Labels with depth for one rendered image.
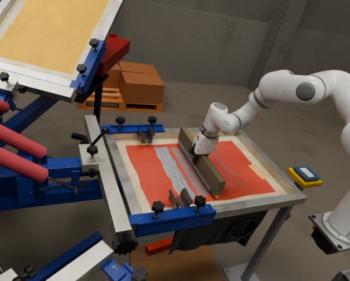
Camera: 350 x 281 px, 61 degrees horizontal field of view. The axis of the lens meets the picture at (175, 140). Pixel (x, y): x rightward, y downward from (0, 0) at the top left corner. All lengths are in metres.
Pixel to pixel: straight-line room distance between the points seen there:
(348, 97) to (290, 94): 0.15
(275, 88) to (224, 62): 4.15
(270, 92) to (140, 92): 2.76
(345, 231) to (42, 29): 1.61
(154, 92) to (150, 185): 2.51
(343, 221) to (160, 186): 0.65
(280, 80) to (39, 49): 1.20
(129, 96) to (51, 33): 1.99
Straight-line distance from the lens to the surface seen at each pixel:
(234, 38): 5.01
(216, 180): 1.21
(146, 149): 1.42
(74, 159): 1.17
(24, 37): 1.76
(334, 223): 1.09
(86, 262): 0.88
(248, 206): 1.24
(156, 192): 1.20
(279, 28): 5.08
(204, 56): 4.88
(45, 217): 2.37
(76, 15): 1.82
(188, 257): 2.22
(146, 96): 3.65
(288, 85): 0.93
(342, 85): 0.99
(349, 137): 0.89
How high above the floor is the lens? 1.77
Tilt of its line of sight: 32 degrees down
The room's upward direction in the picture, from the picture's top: 14 degrees clockwise
